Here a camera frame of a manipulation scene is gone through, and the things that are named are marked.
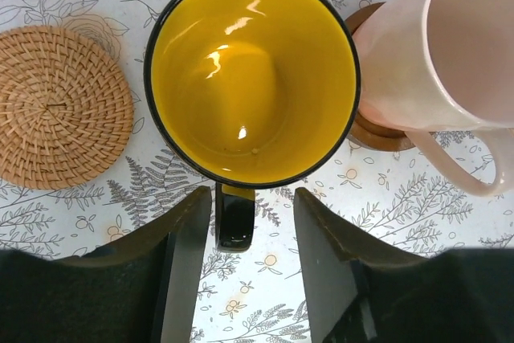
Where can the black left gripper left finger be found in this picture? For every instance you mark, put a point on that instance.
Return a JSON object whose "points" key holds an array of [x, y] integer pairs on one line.
{"points": [[141, 287]]}

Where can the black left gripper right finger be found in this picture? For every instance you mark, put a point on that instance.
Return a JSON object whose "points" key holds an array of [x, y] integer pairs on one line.
{"points": [[361, 289]]}

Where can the brown wooden coaster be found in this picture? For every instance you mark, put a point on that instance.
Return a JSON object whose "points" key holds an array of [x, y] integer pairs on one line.
{"points": [[364, 132]]}

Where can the woven rattan coaster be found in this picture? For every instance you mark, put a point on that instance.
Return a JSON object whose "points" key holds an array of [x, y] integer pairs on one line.
{"points": [[66, 108]]}

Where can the yellow glass mug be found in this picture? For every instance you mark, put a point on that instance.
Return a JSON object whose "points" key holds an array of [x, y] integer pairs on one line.
{"points": [[252, 94]]}

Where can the light pink mug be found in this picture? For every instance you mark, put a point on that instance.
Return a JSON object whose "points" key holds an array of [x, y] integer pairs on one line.
{"points": [[429, 66]]}

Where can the floral patterned table mat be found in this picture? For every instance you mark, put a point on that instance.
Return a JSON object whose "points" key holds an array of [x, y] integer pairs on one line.
{"points": [[256, 296]]}

